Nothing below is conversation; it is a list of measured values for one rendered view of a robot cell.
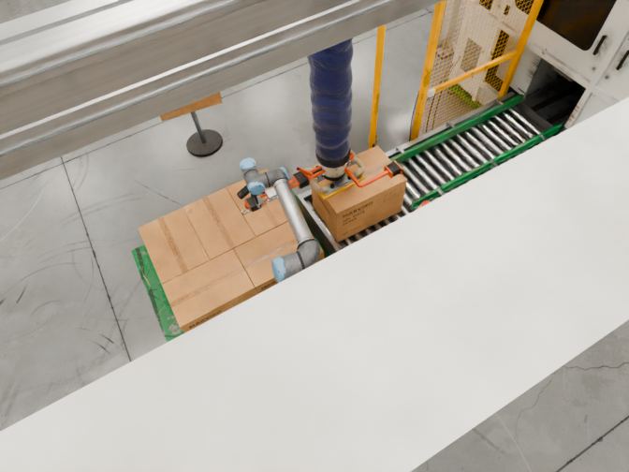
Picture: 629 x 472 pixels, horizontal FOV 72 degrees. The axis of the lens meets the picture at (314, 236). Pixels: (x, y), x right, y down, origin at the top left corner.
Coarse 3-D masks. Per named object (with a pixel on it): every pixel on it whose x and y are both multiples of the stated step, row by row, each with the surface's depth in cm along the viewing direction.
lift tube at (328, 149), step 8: (320, 136) 260; (344, 136) 259; (320, 144) 265; (328, 144) 261; (336, 144) 260; (344, 144) 266; (320, 152) 271; (328, 152) 267; (336, 152) 267; (344, 152) 270; (328, 160) 273; (336, 160) 273
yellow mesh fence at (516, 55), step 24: (504, 0) 321; (432, 24) 305; (504, 24) 342; (528, 24) 358; (432, 48) 317; (432, 72) 341; (480, 72) 374; (504, 72) 393; (456, 96) 382; (432, 120) 391
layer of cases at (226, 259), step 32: (224, 192) 372; (160, 224) 358; (192, 224) 356; (224, 224) 354; (256, 224) 353; (288, 224) 351; (160, 256) 341; (192, 256) 340; (224, 256) 338; (256, 256) 337; (320, 256) 339; (192, 288) 325; (224, 288) 323; (256, 288) 325; (192, 320) 311
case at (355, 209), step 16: (368, 160) 329; (384, 160) 328; (368, 176) 321; (384, 176) 320; (400, 176) 319; (352, 192) 314; (368, 192) 313; (384, 192) 315; (400, 192) 327; (320, 208) 338; (336, 208) 307; (352, 208) 310; (368, 208) 321; (384, 208) 334; (400, 208) 347; (336, 224) 317; (352, 224) 328; (368, 224) 341; (336, 240) 337
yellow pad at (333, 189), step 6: (360, 174) 298; (348, 180) 295; (360, 180) 296; (330, 186) 291; (336, 186) 293; (342, 186) 293; (348, 186) 294; (330, 192) 291; (336, 192) 291; (324, 198) 289
